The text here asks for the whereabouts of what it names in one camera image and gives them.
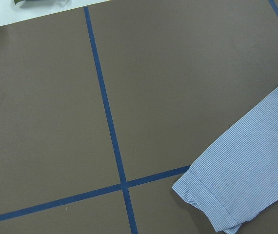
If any light blue striped shirt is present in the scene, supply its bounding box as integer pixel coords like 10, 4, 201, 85
172, 87, 278, 234

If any clear plastic bag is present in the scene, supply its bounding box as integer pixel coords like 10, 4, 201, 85
41, 0, 71, 6

